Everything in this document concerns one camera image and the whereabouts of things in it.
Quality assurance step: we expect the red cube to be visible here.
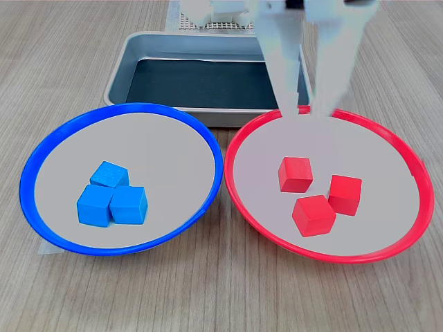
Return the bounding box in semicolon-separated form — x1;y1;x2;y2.
278;156;314;194
291;194;337;238
327;174;363;216

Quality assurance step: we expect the blue cube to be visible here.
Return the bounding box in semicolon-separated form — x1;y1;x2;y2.
109;185;149;225
76;184;115;228
89;160;131;190

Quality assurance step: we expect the black tray mat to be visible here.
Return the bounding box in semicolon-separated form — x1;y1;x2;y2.
126;58;309;110

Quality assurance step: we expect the clear tape strip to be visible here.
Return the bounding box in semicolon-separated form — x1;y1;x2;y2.
166;0;181;33
37;240;65;255

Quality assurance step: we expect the white plate blue rim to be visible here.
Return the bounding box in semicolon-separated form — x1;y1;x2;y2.
19;102;224;256

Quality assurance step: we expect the steel tray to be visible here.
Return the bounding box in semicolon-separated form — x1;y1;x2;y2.
103;31;312;128

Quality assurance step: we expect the white plate red rim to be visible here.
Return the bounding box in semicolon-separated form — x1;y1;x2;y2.
224;105;435;265

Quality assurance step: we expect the pale perforated base plate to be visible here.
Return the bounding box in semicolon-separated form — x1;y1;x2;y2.
178;12;255;31

